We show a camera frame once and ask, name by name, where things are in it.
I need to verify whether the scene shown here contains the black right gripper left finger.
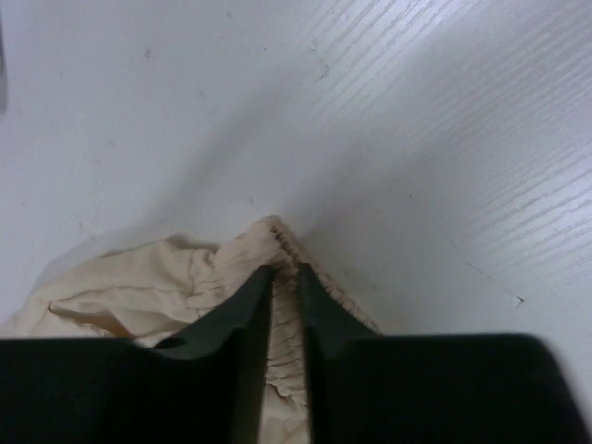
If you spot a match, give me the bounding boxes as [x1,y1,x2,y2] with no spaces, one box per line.
[1,265,274,443]

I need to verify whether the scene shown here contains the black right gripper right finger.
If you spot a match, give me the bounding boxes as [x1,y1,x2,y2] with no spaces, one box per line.
[298,266,578,443]

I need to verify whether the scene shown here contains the beige cargo trousers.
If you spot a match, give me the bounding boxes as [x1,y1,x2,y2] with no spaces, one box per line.
[0,214,380,444]

